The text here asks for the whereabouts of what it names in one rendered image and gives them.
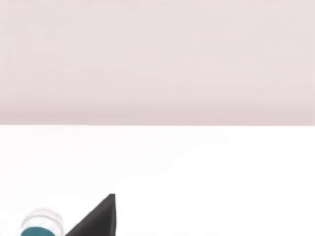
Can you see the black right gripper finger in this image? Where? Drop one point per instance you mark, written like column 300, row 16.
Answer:
column 101, row 218

